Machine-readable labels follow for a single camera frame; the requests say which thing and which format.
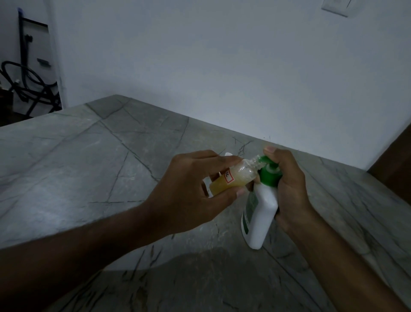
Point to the brown wooden door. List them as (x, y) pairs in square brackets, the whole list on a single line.
[(393, 167)]

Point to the person's right hand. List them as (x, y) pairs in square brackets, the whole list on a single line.
[(293, 196)]

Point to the person's right forearm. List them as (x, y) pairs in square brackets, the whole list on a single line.
[(337, 266)]

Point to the large white bottle green pump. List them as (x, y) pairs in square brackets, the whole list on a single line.
[(260, 221)]

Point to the small grey wall bracket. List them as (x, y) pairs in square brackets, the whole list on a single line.
[(43, 62)]

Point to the white wall switch plate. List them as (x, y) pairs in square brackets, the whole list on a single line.
[(335, 6)]

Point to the small clear bottle red label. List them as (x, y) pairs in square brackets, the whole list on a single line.
[(237, 176)]

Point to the person's left hand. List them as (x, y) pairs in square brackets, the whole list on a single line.
[(184, 202)]

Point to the person's left forearm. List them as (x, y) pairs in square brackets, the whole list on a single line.
[(70, 263)]

